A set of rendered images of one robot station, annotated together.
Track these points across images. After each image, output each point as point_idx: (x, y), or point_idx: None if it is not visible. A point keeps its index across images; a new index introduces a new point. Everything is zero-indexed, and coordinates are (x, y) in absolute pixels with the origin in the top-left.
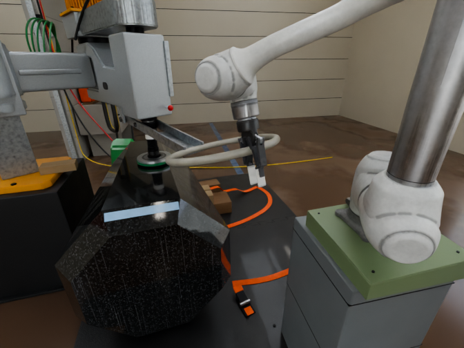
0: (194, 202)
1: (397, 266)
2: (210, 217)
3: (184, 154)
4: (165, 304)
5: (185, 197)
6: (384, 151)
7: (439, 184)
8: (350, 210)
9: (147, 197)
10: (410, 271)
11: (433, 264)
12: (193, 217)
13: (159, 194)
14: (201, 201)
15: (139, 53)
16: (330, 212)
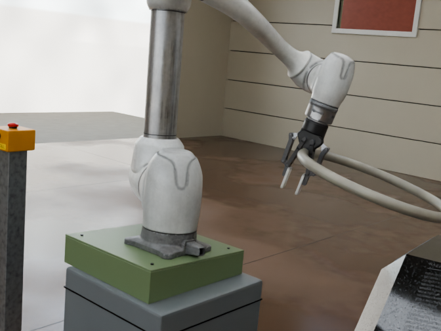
0: (415, 287)
1: (139, 227)
2: (383, 307)
3: (436, 205)
4: None
5: (417, 268)
6: (178, 154)
7: (138, 138)
8: None
9: (438, 249)
10: (129, 226)
11: (109, 229)
12: (385, 283)
13: (436, 253)
14: (435, 318)
15: None
16: (216, 250)
